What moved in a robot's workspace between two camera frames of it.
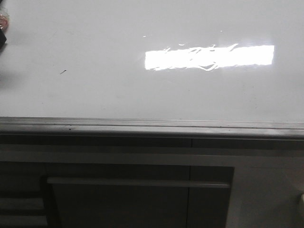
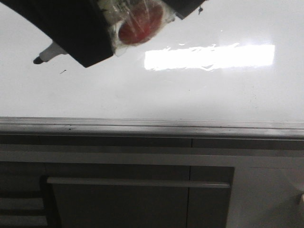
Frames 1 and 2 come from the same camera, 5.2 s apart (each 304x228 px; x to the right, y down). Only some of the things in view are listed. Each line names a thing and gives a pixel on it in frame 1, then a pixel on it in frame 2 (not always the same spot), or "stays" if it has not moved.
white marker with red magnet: x=4 y=18 to x=134 y=23
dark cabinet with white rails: x=84 y=181 stays
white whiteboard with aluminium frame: x=228 y=68 stays
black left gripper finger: x=3 y=39 to x=79 y=27
